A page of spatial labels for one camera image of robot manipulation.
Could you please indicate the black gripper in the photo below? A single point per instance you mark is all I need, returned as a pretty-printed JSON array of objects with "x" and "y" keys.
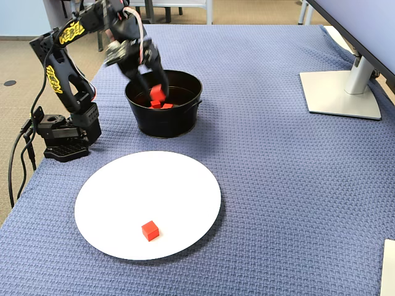
[{"x": 139, "y": 58}]

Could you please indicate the red cube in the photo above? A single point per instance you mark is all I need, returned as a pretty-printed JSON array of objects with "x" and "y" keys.
[
  {"x": 150, "y": 230},
  {"x": 155, "y": 105},
  {"x": 167, "y": 106},
  {"x": 156, "y": 92}
]

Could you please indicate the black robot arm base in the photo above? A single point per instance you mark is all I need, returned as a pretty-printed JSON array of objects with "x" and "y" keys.
[{"x": 57, "y": 131}]

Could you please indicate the white round plate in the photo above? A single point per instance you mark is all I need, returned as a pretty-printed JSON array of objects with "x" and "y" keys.
[{"x": 191, "y": 216}]

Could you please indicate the black metal bucket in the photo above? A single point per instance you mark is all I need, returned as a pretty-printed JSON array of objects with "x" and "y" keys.
[{"x": 176, "y": 123}]

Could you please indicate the white metal table leg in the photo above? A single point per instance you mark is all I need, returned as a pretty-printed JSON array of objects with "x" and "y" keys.
[
  {"x": 75, "y": 5},
  {"x": 209, "y": 12}
]

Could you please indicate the black round floor cap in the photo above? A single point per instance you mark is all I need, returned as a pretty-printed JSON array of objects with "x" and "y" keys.
[{"x": 10, "y": 83}]

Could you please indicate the blue woven table cloth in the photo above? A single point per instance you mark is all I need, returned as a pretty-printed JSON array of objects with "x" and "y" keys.
[{"x": 262, "y": 185}]

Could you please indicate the white metal desk leg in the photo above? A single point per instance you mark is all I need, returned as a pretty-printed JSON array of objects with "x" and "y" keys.
[{"x": 308, "y": 12}]

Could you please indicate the silver monitor stand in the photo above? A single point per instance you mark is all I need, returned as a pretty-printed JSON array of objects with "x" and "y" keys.
[{"x": 336, "y": 95}]

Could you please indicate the grey computer monitor screen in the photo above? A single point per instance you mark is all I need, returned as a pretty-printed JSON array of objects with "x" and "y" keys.
[{"x": 364, "y": 24}]

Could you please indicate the white flat board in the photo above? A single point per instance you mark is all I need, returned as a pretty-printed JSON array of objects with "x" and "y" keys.
[{"x": 389, "y": 271}]

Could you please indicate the black wrist camera board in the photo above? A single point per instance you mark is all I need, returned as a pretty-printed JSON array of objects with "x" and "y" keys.
[{"x": 115, "y": 54}]

